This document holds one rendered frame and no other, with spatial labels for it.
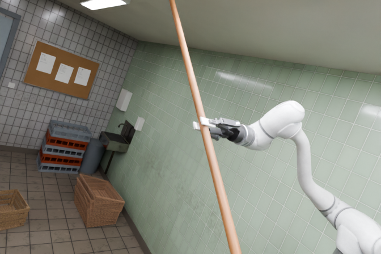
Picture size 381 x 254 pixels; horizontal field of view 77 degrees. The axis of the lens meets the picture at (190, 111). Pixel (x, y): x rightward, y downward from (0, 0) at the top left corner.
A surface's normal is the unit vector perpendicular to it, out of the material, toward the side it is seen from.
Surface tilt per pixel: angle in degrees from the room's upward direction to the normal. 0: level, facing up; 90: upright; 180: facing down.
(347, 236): 88
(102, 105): 90
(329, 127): 90
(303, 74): 90
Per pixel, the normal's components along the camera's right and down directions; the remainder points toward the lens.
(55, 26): 0.56, 0.29
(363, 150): -0.74, -0.25
